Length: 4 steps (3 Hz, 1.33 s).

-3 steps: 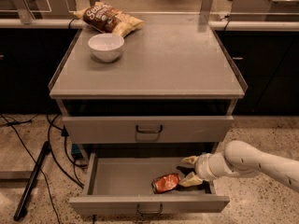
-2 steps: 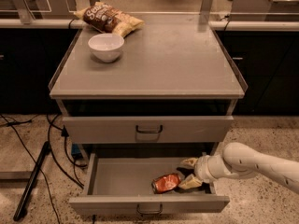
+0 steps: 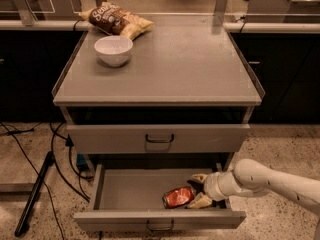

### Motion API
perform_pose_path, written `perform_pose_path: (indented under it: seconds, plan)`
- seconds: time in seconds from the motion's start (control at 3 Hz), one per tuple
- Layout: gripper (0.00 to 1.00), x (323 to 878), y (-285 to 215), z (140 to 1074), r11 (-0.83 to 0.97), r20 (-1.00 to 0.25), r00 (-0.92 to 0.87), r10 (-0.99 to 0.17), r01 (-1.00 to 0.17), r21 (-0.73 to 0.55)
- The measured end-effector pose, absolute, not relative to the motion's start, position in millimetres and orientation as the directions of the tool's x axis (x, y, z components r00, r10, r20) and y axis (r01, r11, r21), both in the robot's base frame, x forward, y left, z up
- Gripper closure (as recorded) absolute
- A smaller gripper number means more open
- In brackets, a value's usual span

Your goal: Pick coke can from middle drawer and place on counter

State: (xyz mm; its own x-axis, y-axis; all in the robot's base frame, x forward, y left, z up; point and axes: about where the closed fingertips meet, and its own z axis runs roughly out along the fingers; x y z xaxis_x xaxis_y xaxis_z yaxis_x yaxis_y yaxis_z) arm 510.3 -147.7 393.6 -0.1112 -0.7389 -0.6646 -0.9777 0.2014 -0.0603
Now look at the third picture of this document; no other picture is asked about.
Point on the black bar on floor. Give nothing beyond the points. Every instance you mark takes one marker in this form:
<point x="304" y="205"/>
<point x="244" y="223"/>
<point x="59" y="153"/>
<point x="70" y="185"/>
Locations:
<point x="22" y="226"/>

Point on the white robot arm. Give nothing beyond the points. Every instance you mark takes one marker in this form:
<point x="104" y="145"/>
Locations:
<point x="250" y="178"/>

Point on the black upper drawer handle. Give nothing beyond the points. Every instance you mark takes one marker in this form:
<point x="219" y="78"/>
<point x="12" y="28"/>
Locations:
<point x="168" y="139"/>

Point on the grey drawer cabinet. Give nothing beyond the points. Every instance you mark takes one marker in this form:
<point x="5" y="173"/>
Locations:
<point x="183" y="72"/>

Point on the white horizontal rail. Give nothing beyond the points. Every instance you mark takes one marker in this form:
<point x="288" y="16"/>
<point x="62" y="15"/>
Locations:
<point x="292" y="28"/>

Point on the closed grey upper drawer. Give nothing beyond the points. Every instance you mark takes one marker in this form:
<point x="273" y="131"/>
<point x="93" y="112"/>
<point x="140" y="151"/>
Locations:
<point x="135" y="139"/>

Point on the red coke can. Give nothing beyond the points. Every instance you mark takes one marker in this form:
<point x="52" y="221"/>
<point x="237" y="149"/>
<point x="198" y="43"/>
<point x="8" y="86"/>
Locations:
<point x="178" y="197"/>

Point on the black drawer handle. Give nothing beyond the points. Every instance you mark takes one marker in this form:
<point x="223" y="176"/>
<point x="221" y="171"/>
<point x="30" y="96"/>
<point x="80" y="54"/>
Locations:
<point x="160" y="225"/>
<point x="168" y="139"/>

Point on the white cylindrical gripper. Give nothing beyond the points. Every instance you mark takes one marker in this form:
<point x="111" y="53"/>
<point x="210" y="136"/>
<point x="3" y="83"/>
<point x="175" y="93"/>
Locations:
<point x="212" y="186"/>

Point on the blue box under cabinet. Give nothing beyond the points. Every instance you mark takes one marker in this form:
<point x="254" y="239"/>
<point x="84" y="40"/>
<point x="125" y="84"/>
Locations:
<point x="80" y="161"/>

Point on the black lower drawer handle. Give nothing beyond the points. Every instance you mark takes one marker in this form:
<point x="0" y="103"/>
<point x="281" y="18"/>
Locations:
<point x="160" y="225"/>

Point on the white ceramic bowl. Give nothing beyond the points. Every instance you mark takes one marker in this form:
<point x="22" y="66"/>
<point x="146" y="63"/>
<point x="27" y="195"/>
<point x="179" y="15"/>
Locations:
<point x="115" y="51"/>

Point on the brown yellow chip bag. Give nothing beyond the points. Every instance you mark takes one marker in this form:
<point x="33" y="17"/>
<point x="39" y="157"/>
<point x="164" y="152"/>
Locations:
<point x="114" y="20"/>

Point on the open grey lower drawer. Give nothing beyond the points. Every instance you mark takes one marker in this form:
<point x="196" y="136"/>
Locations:
<point x="124" y="199"/>

